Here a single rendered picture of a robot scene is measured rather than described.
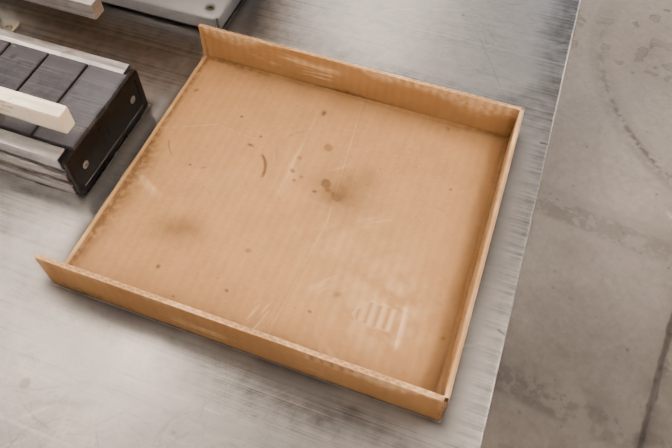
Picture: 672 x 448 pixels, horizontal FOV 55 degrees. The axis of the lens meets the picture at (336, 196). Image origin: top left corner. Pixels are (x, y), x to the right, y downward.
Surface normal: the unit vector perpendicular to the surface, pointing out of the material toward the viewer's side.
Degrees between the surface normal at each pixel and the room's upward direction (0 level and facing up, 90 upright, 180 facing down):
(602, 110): 0
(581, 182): 0
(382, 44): 0
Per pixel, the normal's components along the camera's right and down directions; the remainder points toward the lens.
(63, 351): 0.01, -0.56
